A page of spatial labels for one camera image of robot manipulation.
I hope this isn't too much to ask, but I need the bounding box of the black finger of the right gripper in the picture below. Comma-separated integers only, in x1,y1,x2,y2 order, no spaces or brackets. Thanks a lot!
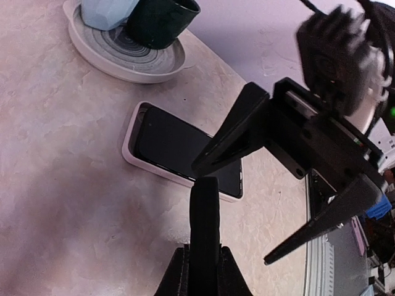
191,82,270,177
264,174,385,265

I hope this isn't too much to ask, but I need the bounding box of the black phone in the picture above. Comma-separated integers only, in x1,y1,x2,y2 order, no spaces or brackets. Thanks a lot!
137,106,243,199

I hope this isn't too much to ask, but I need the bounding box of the pink phone case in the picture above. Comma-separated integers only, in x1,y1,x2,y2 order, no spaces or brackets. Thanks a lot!
122,100,244,203

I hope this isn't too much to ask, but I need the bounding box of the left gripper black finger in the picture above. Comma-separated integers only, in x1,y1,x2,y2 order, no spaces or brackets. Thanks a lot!
157,177,252,295

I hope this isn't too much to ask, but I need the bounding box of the light blue mug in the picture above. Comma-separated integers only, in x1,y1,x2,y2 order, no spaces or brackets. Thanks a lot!
81,0,139,31

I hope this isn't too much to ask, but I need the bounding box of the front aluminium rail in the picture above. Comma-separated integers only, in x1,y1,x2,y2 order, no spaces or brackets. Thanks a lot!
304,175,371,296

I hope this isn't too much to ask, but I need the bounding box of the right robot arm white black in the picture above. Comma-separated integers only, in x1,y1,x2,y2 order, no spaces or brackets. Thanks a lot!
192,1,394,265

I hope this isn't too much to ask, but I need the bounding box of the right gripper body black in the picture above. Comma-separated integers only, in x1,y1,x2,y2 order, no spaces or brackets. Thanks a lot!
270,78,386,191

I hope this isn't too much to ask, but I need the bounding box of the dark green mug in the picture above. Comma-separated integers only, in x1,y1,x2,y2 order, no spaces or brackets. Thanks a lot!
125,0,201,49

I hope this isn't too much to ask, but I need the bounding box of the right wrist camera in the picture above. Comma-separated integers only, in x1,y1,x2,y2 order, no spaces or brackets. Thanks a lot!
296,6,393,117

